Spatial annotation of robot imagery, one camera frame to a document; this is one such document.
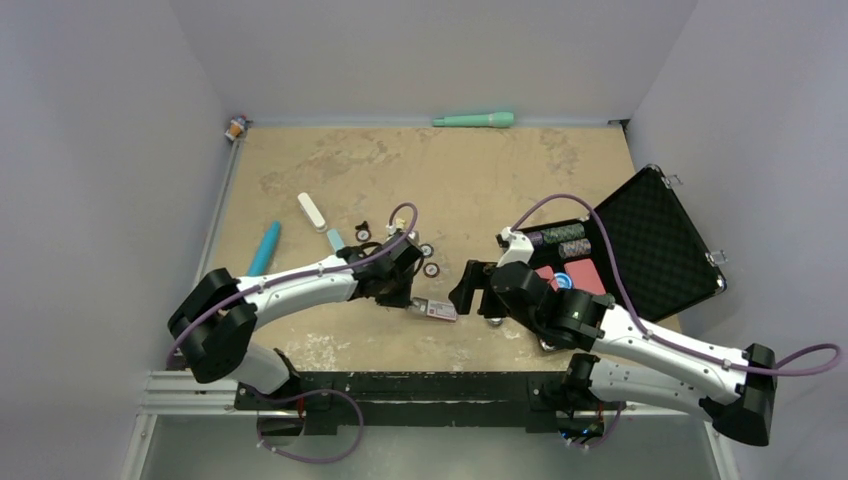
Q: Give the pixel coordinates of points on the red playing card deck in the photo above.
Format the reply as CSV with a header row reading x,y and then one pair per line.
x,y
579,274

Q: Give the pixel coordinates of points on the white stapler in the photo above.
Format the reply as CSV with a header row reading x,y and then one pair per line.
x,y
312,212

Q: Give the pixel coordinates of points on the green microphone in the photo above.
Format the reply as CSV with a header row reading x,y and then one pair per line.
x,y
498,120

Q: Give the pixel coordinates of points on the black base frame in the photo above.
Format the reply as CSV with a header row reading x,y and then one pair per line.
x,y
535,401

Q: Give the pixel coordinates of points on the small orange figurine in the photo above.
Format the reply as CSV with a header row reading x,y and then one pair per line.
x,y
238,125

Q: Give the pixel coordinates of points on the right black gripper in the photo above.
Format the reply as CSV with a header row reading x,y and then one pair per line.
x,y
476,277

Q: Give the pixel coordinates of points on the light blue stapler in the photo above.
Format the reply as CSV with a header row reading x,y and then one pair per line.
x,y
335,239

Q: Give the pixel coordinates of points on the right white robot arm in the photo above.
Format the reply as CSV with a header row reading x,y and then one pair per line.
x,y
729,387

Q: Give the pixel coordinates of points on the black aluminium poker case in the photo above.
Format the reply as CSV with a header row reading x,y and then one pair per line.
x,y
643,244

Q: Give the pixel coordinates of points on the red staple box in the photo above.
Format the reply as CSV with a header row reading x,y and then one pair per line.
x,y
433,309

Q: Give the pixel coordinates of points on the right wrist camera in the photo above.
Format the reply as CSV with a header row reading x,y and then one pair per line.
x,y
515,245

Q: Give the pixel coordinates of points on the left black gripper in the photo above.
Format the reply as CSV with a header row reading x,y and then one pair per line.
x,y
402,299

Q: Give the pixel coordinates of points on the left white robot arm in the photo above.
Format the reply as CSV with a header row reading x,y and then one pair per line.
x,y
213,328

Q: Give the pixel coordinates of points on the blue cylindrical tube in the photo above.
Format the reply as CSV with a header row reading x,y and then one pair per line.
x,y
265,251

